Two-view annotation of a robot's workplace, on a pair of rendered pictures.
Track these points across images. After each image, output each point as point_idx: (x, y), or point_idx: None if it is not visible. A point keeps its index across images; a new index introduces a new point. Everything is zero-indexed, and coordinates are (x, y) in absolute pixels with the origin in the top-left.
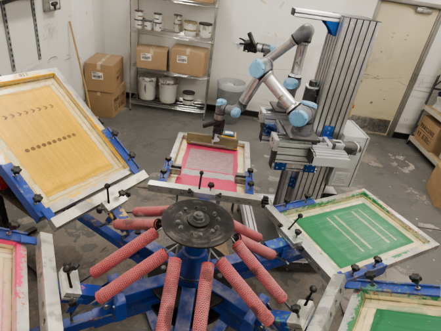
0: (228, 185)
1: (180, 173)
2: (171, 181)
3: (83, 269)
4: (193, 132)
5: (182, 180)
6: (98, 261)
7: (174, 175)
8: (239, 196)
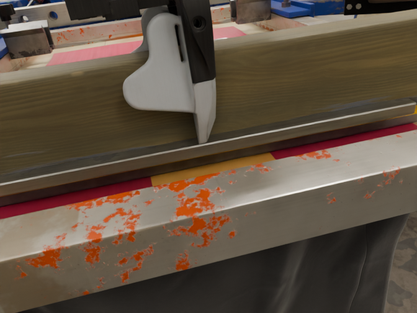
0: (79, 56)
1: (230, 13)
2: (244, 25)
3: (412, 253)
4: (385, 14)
5: (219, 33)
6: (411, 278)
7: (255, 31)
8: (51, 3)
